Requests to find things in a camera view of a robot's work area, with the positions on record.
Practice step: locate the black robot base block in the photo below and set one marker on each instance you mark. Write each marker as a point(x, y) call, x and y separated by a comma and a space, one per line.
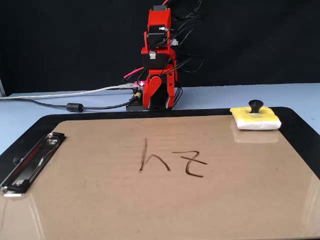
point(133, 107)

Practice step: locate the grey metal post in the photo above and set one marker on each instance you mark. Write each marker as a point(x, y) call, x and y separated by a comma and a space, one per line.
point(2, 87)

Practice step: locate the controller board with red LED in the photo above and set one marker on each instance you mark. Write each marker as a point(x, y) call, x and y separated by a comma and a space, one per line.
point(138, 85)

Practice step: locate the yellow sponge with black knob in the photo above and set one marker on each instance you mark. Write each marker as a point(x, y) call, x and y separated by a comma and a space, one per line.
point(260, 123)

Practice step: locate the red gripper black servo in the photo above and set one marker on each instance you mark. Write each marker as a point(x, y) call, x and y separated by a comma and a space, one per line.
point(160, 95)

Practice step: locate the silver metal clipboard clip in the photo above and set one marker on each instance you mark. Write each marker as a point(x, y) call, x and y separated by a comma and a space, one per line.
point(32, 160)

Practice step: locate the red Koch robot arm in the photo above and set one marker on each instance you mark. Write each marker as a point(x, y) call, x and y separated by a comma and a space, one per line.
point(158, 20)

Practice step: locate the brown clipboard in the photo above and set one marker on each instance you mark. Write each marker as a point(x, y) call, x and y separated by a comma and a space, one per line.
point(160, 200)

